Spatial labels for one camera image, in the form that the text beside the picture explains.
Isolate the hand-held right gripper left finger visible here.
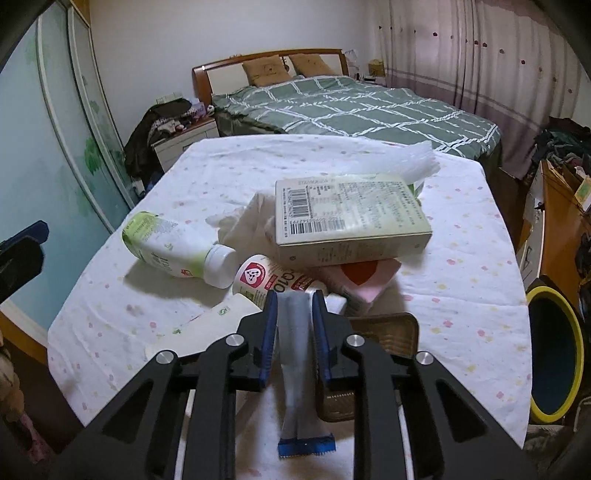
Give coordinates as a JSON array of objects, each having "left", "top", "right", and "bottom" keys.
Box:
[{"left": 48, "top": 292, "right": 281, "bottom": 480}]

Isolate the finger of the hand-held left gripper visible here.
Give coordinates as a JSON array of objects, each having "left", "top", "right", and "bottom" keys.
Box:
[{"left": 0, "top": 220, "right": 49, "bottom": 303}]

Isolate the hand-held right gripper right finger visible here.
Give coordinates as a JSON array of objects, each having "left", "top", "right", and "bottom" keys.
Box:
[{"left": 311, "top": 292, "right": 539, "bottom": 480}]

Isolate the dark bin with yellow rim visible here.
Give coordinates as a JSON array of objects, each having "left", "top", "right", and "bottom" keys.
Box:
[{"left": 526, "top": 286, "right": 586, "bottom": 424}]

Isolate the white bottle with red label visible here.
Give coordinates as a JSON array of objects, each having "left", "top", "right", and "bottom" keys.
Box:
[{"left": 232, "top": 254, "right": 328, "bottom": 310}]

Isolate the brown woven basket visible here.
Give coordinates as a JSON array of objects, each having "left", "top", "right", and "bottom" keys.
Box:
[{"left": 316, "top": 312, "right": 421, "bottom": 423}]

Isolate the pink milk carton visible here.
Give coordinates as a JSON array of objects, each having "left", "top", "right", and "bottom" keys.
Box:
[{"left": 318, "top": 258, "right": 402, "bottom": 315}]

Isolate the white crumpled cloth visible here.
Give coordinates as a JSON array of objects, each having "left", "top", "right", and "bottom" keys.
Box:
[{"left": 205, "top": 191, "right": 282, "bottom": 264}]

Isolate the sliding-door wardrobe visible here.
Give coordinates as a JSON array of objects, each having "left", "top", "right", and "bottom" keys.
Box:
[{"left": 0, "top": 0, "right": 139, "bottom": 365}]

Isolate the beige carton box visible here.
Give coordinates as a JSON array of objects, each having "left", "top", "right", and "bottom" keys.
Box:
[{"left": 274, "top": 173, "right": 433, "bottom": 267}]

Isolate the white flower-print tablecloth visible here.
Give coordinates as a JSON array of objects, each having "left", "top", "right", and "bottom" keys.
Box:
[{"left": 46, "top": 134, "right": 534, "bottom": 480}]

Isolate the white bottle with green label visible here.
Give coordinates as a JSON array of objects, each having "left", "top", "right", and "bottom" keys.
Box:
[{"left": 121, "top": 211, "right": 237, "bottom": 289}]

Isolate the pink patterned cloth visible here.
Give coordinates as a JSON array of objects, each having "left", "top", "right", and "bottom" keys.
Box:
[{"left": 0, "top": 342, "right": 51, "bottom": 464}]

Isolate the dark clothes pile on nightstand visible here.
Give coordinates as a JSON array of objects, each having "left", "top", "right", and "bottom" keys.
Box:
[{"left": 124, "top": 98, "right": 215, "bottom": 178}]

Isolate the white nightstand with drawers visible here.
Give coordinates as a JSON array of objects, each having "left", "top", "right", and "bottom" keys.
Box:
[{"left": 152, "top": 115, "right": 220, "bottom": 174}]

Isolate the translucent white plastic wrap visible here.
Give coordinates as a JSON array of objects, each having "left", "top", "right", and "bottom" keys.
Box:
[{"left": 344, "top": 140, "right": 439, "bottom": 181}]

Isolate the green checked duvet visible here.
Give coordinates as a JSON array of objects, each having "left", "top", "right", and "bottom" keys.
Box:
[{"left": 211, "top": 76, "right": 502, "bottom": 160}]

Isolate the wooden bed headboard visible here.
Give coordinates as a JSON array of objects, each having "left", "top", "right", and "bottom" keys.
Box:
[{"left": 191, "top": 48, "right": 350, "bottom": 104}]

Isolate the wooden cabinet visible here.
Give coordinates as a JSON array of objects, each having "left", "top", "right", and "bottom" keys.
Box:
[{"left": 517, "top": 159, "right": 591, "bottom": 296}]

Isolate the brown pillow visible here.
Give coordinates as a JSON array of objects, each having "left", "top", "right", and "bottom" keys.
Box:
[
  {"left": 290, "top": 53, "right": 340, "bottom": 77},
  {"left": 242, "top": 55, "right": 293, "bottom": 86}
]

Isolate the mixed clothes pile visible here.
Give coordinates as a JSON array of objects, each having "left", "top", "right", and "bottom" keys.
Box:
[{"left": 533, "top": 117, "right": 591, "bottom": 176}]

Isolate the pink curtain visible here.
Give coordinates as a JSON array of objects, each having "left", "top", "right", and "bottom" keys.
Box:
[{"left": 369, "top": 0, "right": 591, "bottom": 181}]

